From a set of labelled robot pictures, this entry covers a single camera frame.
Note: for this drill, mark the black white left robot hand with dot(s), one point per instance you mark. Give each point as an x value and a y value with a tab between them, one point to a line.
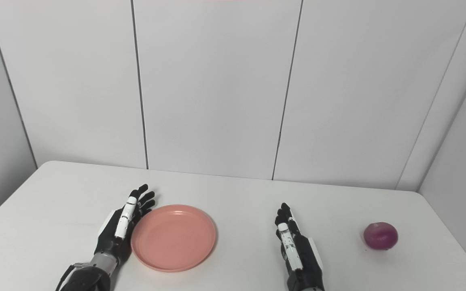
115	230

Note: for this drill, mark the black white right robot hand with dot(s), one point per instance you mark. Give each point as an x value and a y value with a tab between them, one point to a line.
299	254

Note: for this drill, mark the pink round plate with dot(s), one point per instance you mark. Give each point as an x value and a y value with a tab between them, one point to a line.
173	237

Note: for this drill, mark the red onion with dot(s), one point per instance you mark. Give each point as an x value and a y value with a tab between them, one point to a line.
380	236

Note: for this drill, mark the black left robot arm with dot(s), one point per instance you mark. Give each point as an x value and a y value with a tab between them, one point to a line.
89	275

